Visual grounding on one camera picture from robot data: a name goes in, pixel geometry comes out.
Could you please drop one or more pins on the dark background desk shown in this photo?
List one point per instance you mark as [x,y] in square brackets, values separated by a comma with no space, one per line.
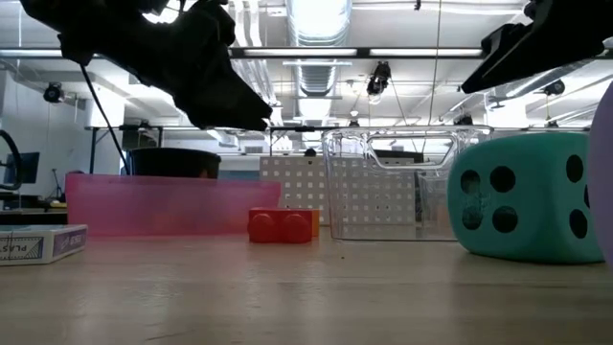
[29,215]

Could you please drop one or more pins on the teal foam die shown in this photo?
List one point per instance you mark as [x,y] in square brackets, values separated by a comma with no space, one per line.
[536,201]

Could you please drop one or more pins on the black ceiling spot lamp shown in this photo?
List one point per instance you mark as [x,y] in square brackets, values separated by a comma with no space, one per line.
[52,92]
[380,76]
[554,87]

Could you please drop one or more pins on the red two-stud toy block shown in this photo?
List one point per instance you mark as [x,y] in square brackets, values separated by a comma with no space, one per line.
[280,227]

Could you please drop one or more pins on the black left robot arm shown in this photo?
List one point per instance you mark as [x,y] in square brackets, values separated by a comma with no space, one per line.
[96,29]

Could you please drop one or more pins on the black round bucket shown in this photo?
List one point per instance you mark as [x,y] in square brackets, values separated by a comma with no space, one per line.
[172,165]

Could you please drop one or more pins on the black computer monitor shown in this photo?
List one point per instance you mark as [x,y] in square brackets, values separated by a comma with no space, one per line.
[26,167]

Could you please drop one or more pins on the person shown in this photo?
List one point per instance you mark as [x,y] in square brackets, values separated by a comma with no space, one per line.
[310,152]

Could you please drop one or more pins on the black background device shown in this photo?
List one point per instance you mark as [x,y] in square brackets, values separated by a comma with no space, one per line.
[56,205]

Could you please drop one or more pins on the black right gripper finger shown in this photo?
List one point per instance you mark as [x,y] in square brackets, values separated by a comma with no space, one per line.
[527,57]

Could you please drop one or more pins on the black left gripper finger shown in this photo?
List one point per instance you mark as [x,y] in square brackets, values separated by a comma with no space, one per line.
[225,108]

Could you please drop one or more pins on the silver ventilation duct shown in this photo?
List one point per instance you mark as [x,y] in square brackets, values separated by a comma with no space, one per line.
[318,24]

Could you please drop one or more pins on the black background table frame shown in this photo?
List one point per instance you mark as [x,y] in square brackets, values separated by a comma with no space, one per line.
[143,128]

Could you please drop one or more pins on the purple foam die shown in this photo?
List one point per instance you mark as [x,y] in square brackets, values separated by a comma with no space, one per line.
[604,167]

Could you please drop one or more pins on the clear plastic bin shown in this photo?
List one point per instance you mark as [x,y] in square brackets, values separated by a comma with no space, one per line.
[345,144]

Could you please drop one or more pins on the black overhead frame beam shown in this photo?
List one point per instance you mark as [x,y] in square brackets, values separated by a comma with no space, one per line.
[335,52]

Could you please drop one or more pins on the pink translucent plastic tray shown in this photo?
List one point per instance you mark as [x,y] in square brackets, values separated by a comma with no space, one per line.
[191,206]

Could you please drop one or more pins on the white perforated metal basket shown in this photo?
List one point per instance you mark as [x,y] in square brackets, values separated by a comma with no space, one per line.
[292,187]

